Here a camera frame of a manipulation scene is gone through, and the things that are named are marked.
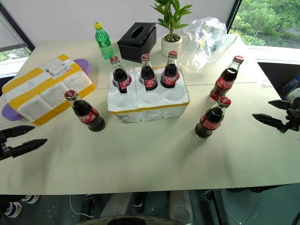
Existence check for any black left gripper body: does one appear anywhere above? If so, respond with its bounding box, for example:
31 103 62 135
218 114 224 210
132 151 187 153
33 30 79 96
0 134 12 161

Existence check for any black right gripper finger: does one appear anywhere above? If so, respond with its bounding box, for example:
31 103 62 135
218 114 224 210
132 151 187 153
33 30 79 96
268 99 292 111
252 113 289 134

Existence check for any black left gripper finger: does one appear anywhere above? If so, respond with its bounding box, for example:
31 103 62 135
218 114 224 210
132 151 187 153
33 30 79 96
0 125 36 139
10 138 48 158

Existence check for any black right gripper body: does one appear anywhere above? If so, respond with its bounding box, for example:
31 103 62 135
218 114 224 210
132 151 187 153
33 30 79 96
285 97 300 133

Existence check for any white foam lid yellow tape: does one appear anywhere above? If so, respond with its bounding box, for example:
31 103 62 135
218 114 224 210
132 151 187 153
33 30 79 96
1 54 97 127

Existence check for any glass cola bottle red cap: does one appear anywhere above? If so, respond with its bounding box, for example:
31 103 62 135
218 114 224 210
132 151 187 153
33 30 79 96
195 96 232 139
160 50 181 90
209 55 245 103
64 90 106 133
139 53 158 91
109 56 133 94

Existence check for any white foam bottle tray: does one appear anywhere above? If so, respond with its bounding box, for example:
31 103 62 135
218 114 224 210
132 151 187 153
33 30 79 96
107 66 190 124

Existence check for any black tissue box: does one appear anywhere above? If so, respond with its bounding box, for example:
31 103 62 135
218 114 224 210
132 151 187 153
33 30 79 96
117 22 158 63

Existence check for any blue capped plastic bottle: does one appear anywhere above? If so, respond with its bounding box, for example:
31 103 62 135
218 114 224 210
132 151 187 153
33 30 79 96
281 75 300 95

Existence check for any white blue sneaker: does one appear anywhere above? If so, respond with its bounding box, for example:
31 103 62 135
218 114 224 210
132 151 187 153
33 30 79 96
21 194 41 205
4 201 23 219

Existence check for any purple flat board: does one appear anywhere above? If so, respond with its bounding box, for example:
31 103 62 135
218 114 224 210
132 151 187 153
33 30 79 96
1 58 92 122

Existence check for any clear plastic bag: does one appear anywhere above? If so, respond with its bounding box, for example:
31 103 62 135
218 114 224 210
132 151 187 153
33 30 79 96
179 16 238 74

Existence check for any black table leg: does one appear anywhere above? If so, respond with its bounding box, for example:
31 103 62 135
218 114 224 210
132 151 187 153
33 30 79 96
202 189 226 225

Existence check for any green plastic soda bottle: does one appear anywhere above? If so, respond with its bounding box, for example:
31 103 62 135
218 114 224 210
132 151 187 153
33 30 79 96
94 22 116 60

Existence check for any green plant in white pot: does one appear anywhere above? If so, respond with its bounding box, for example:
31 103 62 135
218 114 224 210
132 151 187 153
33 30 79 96
150 0 194 58

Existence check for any grey rounded robot foot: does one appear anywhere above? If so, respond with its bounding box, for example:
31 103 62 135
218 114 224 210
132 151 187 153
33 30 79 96
168 190 195 224

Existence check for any white cable on floor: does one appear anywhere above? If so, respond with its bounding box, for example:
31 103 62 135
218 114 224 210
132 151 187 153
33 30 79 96
69 194 95 219

